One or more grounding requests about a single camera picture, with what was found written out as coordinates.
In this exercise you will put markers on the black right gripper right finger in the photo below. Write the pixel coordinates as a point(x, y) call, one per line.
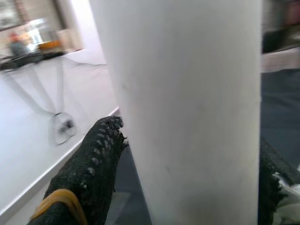
point(269, 175)

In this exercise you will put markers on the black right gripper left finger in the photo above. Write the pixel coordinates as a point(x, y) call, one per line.
point(93, 164)

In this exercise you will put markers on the white plastic table leg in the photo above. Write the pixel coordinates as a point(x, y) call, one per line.
point(187, 105)

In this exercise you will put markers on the tan rubber band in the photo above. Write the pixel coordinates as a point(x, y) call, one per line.
point(65, 197)

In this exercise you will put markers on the beige cloth covered bench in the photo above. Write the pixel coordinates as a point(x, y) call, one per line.
point(281, 61)

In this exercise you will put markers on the black power strip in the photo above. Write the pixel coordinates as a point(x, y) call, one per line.
point(28, 58)

